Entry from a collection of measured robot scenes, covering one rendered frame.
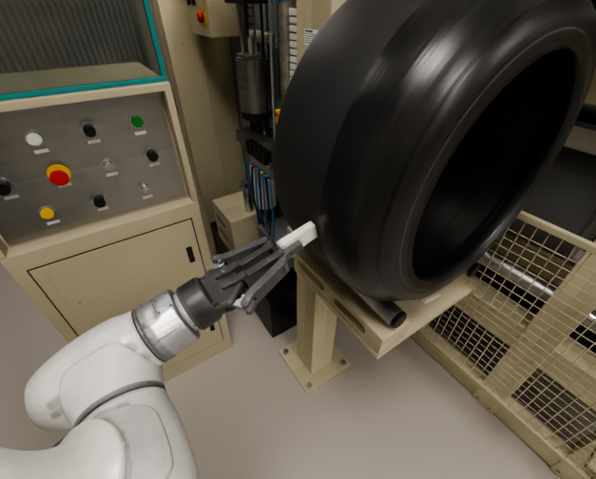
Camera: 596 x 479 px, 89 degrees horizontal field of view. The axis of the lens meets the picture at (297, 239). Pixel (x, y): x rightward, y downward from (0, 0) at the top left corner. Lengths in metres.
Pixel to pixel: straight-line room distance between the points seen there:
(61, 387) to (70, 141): 0.70
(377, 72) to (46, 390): 0.55
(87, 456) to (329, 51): 0.55
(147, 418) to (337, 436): 1.20
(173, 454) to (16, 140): 0.84
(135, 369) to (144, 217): 0.70
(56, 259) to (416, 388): 1.53
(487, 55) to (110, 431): 0.55
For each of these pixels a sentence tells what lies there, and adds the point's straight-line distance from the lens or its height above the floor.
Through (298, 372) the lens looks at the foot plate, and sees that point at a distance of 1.63.
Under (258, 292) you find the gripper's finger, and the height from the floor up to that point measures 1.12.
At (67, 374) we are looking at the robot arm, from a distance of 0.48.
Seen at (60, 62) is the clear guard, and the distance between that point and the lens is 0.97.
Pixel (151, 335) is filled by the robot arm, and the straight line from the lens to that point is 0.46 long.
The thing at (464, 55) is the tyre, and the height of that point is 1.40.
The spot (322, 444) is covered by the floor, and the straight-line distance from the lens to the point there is 1.52.
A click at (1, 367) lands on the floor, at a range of 2.22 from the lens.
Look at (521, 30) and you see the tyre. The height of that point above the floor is 1.42.
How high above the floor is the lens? 1.45
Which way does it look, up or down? 39 degrees down
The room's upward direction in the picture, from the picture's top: straight up
